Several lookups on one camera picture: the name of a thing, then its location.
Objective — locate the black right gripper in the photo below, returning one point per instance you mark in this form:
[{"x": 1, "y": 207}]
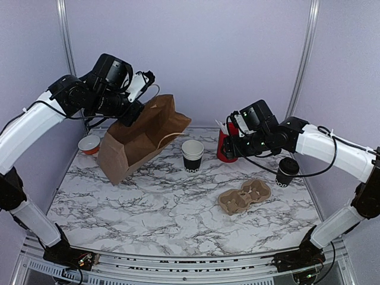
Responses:
[{"x": 231, "y": 151}]

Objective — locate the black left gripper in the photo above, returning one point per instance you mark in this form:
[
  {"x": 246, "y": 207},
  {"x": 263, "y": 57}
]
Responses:
[{"x": 127, "y": 118}]

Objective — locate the black plastic cup lid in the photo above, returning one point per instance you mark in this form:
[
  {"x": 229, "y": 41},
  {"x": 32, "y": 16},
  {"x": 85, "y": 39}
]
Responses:
[{"x": 288, "y": 166}]

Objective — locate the brown paper bag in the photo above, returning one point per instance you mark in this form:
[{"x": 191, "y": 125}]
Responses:
[{"x": 123, "y": 149}]

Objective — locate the single black paper cup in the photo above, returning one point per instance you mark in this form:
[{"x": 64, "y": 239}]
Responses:
[{"x": 283, "y": 179}]

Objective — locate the brown cardboard cup carrier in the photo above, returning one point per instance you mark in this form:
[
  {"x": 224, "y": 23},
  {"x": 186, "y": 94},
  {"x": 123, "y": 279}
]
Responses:
[{"x": 236, "y": 201}]

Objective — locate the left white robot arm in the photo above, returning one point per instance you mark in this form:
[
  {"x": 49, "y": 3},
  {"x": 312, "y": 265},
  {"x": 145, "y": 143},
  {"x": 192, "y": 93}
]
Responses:
[{"x": 62, "y": 100}]

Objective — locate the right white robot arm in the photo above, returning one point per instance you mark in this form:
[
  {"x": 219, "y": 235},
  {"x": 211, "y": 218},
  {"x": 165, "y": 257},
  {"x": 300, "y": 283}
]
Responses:
[{"x": 339, "y": 167}]

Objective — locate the orange object behind left arm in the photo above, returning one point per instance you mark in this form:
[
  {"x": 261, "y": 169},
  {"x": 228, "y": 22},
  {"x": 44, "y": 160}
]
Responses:
[{"x": 89, "y": 144}]

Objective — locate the red cylindrical holder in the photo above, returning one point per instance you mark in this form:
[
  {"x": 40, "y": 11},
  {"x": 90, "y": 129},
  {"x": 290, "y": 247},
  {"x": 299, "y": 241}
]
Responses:
[{"x": 221, "y": 148}]

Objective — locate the white wrapped stirrer packets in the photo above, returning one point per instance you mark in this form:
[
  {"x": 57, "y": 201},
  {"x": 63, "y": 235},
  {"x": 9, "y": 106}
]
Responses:
[{"x": 222, "y": 126}]

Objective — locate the stacked black paper cups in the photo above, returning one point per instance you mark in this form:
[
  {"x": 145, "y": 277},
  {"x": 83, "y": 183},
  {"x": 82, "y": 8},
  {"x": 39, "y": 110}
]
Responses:
[{"x": 192, "y": 153}]

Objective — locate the aluminium frame post left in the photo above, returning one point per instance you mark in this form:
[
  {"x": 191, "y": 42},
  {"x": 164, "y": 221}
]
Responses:
[{"x": 65, "y": 34}]

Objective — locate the aluminium frame post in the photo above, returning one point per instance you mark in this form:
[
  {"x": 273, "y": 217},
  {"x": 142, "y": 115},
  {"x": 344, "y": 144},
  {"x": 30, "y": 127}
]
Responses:
[
  {"x": 305, "y": 56},
  {"x": 65, "y": 34}
]

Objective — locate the aluminium frame post right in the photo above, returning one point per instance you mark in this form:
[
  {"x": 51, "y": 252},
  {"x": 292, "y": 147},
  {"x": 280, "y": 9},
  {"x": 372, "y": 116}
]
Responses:
[{"x": 305, "y": 56}]

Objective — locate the aluminium front rail base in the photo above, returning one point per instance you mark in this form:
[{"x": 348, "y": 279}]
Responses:
[{"x": 100, "y": 267}]

